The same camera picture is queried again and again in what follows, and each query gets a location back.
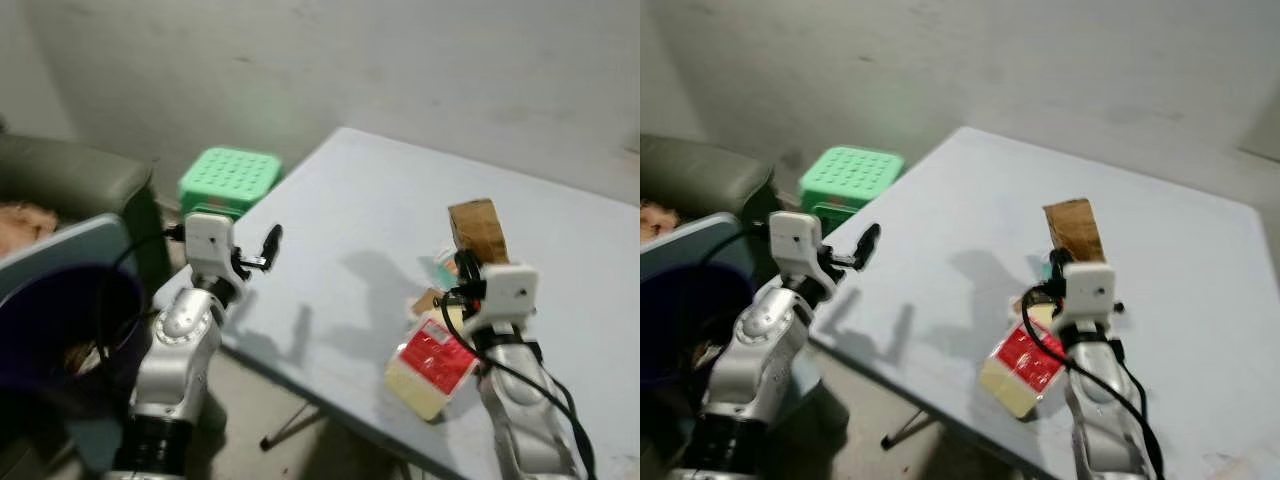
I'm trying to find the brown cardboard piece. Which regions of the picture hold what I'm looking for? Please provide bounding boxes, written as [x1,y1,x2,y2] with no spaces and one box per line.
[447,198,512,267]
[1042,198,1107,265]

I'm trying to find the blue rubbish bin with bag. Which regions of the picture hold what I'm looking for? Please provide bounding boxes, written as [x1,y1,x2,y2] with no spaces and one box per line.
[0,213,153,473]
[640,212,766,473]

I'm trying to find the green plastic stool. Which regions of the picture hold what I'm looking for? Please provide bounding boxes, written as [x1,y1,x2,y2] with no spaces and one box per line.
[177,147,284,222]
[798,145,907,223]

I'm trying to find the red and cream food package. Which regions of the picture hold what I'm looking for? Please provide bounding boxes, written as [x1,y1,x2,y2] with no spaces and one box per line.
[979,318,1067,420]
[384,309,480,422]

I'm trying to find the dark green sofa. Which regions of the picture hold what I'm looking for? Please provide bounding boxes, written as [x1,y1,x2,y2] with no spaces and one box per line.
[0,133,173,296]
[640,133,791,281]

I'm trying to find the black table leg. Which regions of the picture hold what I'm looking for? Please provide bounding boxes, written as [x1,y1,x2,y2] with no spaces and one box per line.
[880,408,938,450]
[259,403,333,452]

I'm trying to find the orange brown cloth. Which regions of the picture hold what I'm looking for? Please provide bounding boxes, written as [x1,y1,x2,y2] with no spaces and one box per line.
[0,200,59,257]
[640,200,669,243]

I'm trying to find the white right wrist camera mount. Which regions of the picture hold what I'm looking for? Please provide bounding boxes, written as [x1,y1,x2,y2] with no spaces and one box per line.
[1058,261,1117,333]
[464,262,540,337]

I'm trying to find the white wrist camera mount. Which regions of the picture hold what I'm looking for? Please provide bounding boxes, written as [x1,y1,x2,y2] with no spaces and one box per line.
[184,212,238,283]
[1058,261,1117,333]
[464,262,540,337]
[768,211,824,283]

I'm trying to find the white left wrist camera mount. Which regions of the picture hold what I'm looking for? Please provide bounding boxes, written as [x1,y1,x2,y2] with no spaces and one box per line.
[184,212,238,283]
[768,211,824,283]

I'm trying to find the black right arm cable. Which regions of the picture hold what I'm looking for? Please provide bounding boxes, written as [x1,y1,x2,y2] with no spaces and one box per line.
[1020,286,1167,480]
[438,288,598,480]

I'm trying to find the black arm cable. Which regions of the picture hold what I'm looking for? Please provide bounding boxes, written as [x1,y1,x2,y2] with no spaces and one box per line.
[438,288,598,480]
[1020,286,1167,480]
[98,228,191,373]

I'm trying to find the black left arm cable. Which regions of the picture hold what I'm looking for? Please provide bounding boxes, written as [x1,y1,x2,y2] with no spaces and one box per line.
[98,228,191,373]

